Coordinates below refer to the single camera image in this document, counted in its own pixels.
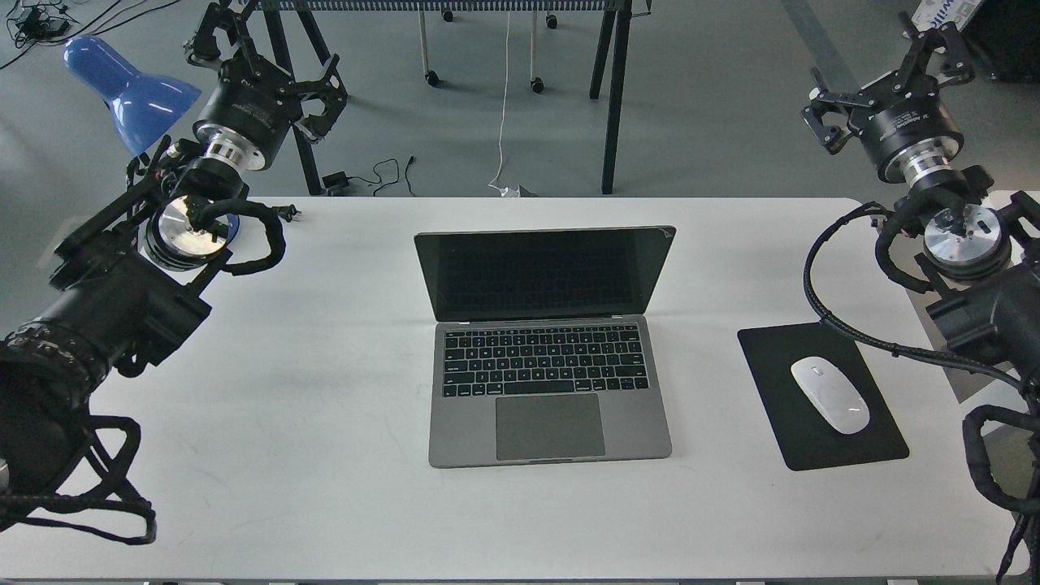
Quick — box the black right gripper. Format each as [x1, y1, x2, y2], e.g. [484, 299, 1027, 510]
[802, 12, 976, 183]

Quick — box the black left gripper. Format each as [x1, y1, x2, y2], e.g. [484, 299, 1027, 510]
[184, 2, 349, 172]

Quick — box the grey laptop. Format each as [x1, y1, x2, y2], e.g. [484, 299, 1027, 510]
[414, 225, 676, 469]

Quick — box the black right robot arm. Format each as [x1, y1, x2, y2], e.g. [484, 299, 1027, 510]
[802, 12, 1039, 583]

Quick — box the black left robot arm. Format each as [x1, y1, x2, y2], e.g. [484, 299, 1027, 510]
[1, 1, 348, 545]

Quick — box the white cardboard box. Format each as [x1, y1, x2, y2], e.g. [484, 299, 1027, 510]
[911, 0, 984, 31]

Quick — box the blue desk lamp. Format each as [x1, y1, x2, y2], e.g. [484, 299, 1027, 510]
[63, 35, 242, 251]

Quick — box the white computer mouse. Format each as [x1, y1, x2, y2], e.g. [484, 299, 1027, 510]
[790, 356, 870, 436]

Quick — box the black mouse pad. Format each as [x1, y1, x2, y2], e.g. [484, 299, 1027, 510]
[738, 323, 910, 470]

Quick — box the black power adapter cable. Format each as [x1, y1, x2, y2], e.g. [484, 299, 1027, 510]
[321, 156, 418, 197]

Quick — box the black sleeved right arm cable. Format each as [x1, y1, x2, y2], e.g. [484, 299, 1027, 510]
[804, 201, 1026, 392]

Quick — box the black cables floor bundle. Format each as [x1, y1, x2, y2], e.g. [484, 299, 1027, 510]
[1, 1, 179, 70]

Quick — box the white hanging cable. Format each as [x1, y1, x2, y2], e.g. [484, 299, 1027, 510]
[487, 11, 521, 197]

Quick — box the black frame background table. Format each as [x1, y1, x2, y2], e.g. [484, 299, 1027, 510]
[258, 1, 639, 195]

